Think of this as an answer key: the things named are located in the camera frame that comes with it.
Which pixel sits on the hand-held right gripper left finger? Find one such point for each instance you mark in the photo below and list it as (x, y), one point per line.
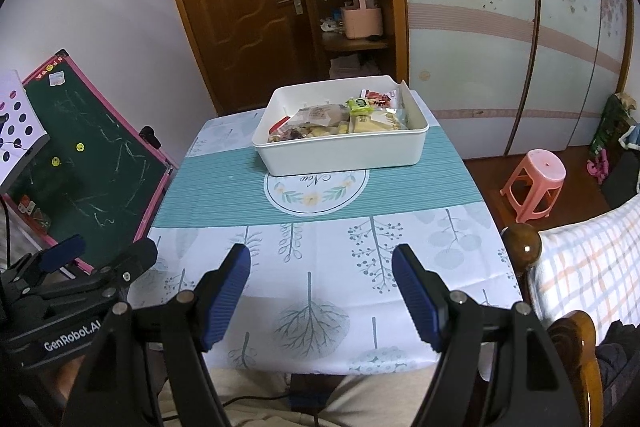
(227, 297)

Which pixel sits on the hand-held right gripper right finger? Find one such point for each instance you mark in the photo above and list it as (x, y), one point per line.
(417, 297)

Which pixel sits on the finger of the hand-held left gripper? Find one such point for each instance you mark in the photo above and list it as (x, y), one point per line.
(132, 259)
(62, 252)

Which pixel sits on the white plastic bin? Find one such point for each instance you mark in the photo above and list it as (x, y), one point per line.
(340, 152)

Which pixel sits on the clear red-print snack packet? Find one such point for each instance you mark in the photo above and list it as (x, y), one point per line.
(280, 126)

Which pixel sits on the large yellow cake packet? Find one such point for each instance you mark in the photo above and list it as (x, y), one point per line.
(370, 123)

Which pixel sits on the green snack packet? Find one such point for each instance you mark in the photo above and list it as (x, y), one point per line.
(360, 106)

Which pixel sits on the brown round bread packet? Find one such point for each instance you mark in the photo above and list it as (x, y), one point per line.
(320, 113)

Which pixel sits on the pink framed chalkboard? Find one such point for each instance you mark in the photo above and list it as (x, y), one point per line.
(100, 157)

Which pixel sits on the person's legs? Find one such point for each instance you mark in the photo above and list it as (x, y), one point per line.
(380, 402)

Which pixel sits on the black clip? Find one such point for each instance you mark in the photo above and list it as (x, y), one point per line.
(149, 136)

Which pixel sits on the white dotted board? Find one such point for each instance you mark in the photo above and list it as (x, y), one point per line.
(20, 127)

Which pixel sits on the checked blanket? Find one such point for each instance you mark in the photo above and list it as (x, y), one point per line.
(590, 257)

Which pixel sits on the pink plastic stool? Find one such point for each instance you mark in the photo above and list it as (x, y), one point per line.
(542, 167)

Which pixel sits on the dark cloth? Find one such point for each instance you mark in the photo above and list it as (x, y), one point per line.
(620, 357)

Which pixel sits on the pink toy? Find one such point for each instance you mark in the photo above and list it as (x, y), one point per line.
(597, 167)

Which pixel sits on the folded pink cloth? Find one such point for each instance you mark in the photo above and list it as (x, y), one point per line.
(352, 68)

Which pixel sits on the pale floral wardrobe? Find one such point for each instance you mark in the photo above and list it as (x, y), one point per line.
(500, 72)

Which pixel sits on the green box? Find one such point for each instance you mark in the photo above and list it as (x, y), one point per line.
(612, 127)

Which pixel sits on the blue and white bag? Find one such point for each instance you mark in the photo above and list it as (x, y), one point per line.
(632, 147)

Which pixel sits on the wooden door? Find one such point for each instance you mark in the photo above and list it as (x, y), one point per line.
(225, 7)

